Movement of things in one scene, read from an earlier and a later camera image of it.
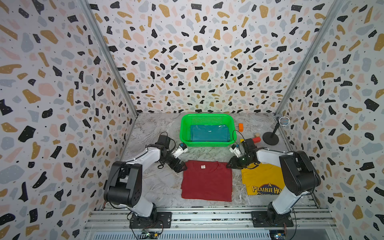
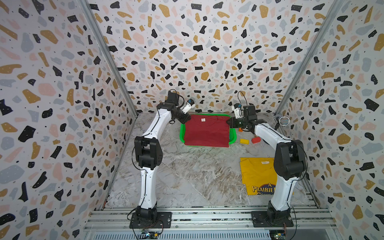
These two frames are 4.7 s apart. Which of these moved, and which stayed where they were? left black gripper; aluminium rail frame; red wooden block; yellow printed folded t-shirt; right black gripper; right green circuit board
Moved: left black gripper; right black gripper
Stayed: yellow printed folded t-shirt; right green circuit board; aluminium rail frame; red wooden block
